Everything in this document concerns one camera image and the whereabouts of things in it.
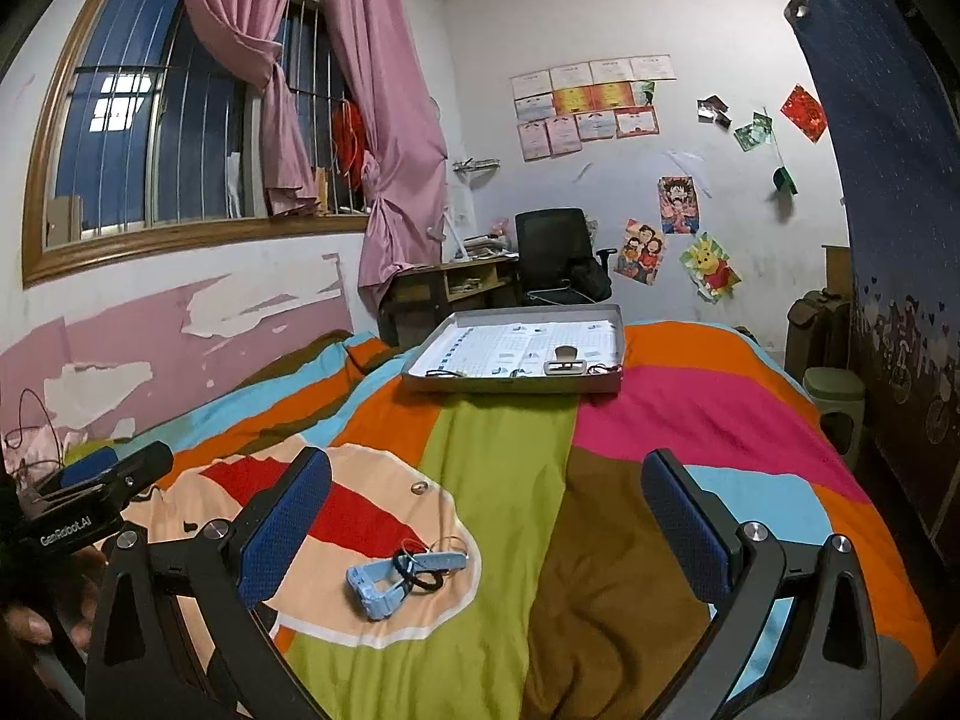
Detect colourful patchwork bedspread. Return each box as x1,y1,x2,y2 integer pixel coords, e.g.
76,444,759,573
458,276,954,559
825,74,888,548
62,319,939,720

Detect pink curtain right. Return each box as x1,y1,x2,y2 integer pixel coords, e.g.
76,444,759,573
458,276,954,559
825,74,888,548
322,0,448,309

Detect pink curtain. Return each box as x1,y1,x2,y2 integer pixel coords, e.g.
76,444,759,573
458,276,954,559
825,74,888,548
322,0,448,309
184,0,317,215

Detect brown bag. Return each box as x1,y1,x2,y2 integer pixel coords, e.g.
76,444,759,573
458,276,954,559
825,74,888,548
784,289,853,382

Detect cartoon family poster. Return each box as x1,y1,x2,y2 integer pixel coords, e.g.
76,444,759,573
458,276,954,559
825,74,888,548
613,220,665,286

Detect black office chair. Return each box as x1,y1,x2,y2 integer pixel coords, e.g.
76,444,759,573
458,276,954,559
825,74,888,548
514,208,615,305

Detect dark blue hanging cloth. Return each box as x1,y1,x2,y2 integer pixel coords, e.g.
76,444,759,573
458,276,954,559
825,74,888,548
786,0,958,559

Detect silver hair claw clip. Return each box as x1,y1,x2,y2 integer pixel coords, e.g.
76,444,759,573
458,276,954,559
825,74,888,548
544,344,587,377

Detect green stool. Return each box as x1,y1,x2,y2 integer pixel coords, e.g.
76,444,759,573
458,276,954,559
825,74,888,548
802,367,866,470

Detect grey tray with paper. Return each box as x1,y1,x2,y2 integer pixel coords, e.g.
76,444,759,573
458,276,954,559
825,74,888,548
402,302,626,395

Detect red paper on wall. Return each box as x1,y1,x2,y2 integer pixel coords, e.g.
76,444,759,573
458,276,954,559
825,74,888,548
781,85,827,143

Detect window with metal bars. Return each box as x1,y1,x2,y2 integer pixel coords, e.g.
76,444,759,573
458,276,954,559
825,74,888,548
21,0,368,286

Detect green wall hook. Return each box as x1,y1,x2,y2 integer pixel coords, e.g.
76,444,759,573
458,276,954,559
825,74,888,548
771,166,797,195

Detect black hair tie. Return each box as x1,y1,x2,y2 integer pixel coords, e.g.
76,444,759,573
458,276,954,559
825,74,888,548
390,549,446,593

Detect person's left hand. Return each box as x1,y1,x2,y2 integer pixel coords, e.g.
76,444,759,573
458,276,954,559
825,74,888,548
2,546,107,652

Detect anime character poster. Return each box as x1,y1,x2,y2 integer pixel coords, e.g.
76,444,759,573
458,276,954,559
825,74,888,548
658,176,700,234

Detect Winnie the Pooh poster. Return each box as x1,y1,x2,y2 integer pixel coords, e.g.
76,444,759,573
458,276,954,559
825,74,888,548
680,232,740,302

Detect pink curtain left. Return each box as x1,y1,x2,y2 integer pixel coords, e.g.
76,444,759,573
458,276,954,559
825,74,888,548
184,0,317,215

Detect certificates on wall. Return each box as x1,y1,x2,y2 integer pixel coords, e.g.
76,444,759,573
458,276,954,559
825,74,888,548
511,54,677,163

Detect wooden desk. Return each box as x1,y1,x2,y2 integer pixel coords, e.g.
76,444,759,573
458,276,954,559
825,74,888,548
377,255,521,348

